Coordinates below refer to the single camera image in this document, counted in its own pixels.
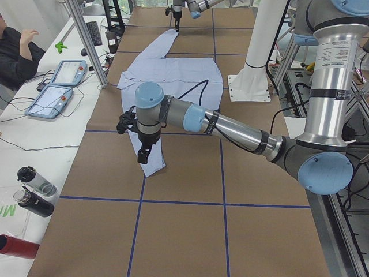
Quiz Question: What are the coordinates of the person in black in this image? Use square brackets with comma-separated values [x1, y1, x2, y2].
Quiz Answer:
[1, 17, 45, 91]

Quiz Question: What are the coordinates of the lower teach pendant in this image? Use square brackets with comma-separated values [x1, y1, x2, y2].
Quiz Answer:
[25, 84, 73, 119]

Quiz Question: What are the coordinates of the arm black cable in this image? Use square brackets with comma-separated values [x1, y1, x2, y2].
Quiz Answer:
[175, 80, 209, 100]

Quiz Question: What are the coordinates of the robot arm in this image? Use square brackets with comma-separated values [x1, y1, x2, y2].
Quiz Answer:
[135, 1, 368, 195]
[165, 0, 222, 33]

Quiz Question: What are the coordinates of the black keyboard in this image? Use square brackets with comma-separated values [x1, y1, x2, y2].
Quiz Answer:
[86, 21, 103, 46]

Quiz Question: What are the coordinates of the green plastic object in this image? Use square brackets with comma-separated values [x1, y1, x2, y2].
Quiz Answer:
[55, 41, 67, 54]

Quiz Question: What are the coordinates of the aluminium frame post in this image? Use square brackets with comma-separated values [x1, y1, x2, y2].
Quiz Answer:
[65, 0, 107, 88]

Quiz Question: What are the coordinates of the upper teach pendant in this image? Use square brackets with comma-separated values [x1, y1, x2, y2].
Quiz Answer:
[50, 60, 88, 87]

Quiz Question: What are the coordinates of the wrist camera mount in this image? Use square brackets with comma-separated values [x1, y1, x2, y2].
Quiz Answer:
[116, 105, 138, 134]
[165, 7, 174, 16]

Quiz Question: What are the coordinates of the red water bottle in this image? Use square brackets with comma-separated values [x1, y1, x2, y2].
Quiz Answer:
[1, 234, 40, 259]

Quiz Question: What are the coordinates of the clear water bottle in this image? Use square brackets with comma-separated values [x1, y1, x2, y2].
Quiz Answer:
[17, 166, 57, 197]

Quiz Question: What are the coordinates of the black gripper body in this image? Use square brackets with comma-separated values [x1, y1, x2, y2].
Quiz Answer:
[138, 132, 159, 154]
[173, 11, 182, 27]

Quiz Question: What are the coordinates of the teach pendant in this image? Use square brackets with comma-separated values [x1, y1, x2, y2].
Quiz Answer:
[50, 60, 88, 87]
[25, 84, 73, 119]

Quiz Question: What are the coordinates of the black water bottle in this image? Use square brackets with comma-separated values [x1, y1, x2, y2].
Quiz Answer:
[13, 190, 54, 218]

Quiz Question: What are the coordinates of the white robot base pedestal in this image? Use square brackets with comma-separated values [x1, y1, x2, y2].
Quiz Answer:
[228, 0, 288, 102]

